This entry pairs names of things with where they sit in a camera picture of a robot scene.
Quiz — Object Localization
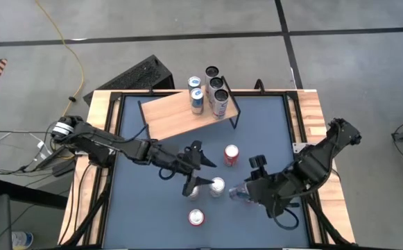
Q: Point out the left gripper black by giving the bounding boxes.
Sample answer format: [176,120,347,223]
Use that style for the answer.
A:
[176,140,218,197]

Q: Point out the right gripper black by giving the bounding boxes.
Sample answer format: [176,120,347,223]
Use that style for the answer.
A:
[244,155,289,218]

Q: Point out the blue silver Red Bull can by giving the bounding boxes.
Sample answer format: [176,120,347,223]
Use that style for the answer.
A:
[228,185,254,204]
[187,75,203,92]
[189,87,205,115]

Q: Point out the silver Diet Coke can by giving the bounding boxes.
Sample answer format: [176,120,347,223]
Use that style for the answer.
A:
[187,185,200,201]
[208,176,226,198]

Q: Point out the red Fanta strawberry can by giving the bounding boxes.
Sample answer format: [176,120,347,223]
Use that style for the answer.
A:
[223,144,240,167]
[188,208,206,227]

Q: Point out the white Celsius can black lid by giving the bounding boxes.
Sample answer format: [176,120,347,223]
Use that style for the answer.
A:
[205,65,221,84]
[208,76,225,97]
[212,88,230,121]

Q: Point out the wooden shelf black metal legs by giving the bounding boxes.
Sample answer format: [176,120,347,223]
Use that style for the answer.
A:
[137,75,242,156]

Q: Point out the blue-grey table mat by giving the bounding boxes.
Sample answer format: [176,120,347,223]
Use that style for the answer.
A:
[103,95,310,249]

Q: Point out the white blue floor container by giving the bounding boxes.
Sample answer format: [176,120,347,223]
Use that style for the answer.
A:
[11,231,35,250]

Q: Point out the black looped cable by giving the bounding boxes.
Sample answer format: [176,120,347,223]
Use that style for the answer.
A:
[157,165,180,181]
[271,204,301,231]

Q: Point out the yellow cable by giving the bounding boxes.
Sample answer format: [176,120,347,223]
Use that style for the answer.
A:
[33,0,85,121]

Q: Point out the black floor rail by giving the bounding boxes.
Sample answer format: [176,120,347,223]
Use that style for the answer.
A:
[0,178,69,210]

